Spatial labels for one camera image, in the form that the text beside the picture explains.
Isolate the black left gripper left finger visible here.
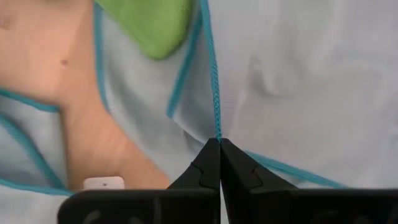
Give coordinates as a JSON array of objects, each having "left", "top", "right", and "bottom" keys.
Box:
[{"left": 57, "top": 138, "right": 221, "bottom": 224}]

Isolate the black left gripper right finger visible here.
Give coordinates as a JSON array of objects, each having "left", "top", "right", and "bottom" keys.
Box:
[{"left": 221, "top": 139, "right": 398, "bottom": 224}]

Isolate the green microfiber towel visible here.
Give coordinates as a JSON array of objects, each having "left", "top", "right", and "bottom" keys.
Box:
[{"left": 94, "top": 0, "right": 196, "bottom": 60}]

